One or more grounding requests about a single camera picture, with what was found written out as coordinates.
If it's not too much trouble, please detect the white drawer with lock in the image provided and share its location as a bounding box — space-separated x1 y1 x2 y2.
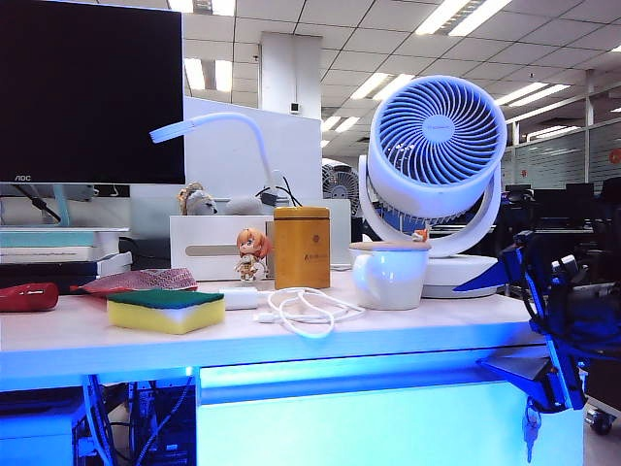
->
196 347 586 466

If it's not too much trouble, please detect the white desk fan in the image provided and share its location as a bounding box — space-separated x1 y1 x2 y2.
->
357 75 509 300

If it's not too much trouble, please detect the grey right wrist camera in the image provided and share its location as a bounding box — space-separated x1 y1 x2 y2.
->
550 255 581 281

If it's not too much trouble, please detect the white gooseneck desk lamp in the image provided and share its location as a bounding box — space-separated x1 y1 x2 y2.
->
148 112 292 208

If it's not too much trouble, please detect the white partition panel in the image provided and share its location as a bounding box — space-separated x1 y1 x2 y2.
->
129 95 324 229

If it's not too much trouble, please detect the orange-haired anime figurine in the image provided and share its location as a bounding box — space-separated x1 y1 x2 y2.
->
236 227 274 283

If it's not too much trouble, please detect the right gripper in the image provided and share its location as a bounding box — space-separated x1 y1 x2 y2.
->
453 231 588 414

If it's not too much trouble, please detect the white tissue box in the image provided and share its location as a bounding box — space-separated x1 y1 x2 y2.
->
169 216 277 282

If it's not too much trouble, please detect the white charging cable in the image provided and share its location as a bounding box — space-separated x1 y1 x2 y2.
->
254 286 368 340

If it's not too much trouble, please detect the yellow tea tin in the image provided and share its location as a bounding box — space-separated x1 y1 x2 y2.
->
274 206 333 291

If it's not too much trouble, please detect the black aluminium flight case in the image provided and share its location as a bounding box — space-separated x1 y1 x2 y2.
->
581 358 621 436

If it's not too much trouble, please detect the white charger plug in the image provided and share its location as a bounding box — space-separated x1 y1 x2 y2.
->
218 287 259 311

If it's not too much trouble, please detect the white ceramic mug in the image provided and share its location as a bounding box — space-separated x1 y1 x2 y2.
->
348 247 431 311

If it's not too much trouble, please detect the round wooden mug lid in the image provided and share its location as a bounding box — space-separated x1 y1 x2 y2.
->
348 241 432 252

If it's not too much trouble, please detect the yellow green cleaning sponge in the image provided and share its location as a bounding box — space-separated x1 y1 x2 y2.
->
107 289 226 336

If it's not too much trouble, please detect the white cable bundle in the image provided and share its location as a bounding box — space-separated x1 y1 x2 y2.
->
82 374 117 466

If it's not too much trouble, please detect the teal monitor stand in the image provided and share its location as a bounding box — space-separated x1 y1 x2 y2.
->
0 183 132 228

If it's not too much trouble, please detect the grey plush toy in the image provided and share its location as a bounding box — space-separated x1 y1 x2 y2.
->
225 193 267 217

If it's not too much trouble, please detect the black computer monitor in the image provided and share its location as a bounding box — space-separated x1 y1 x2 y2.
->
0 0 186 185

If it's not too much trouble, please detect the teal white book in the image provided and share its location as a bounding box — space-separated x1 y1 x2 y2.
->
0 226 131 249

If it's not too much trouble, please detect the black lamp cable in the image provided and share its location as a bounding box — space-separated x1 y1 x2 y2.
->
256 175 306 208

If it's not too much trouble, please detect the red glossy case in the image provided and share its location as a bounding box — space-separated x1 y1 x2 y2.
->
0 283 60 313

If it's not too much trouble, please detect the small grey pedestal fan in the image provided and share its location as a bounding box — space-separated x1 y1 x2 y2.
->
321 162 363 217

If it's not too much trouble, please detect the blue key ring with keys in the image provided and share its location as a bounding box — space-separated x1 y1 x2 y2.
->
521 402 542 463

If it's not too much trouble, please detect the red patterned pouch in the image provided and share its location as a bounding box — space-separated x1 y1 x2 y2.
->
70 268 200 298

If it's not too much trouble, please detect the black computer tower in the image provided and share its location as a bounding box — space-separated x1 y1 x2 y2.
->
128 381 200 466

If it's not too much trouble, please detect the beige plush toy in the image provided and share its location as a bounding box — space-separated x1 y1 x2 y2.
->
177 183 219 217

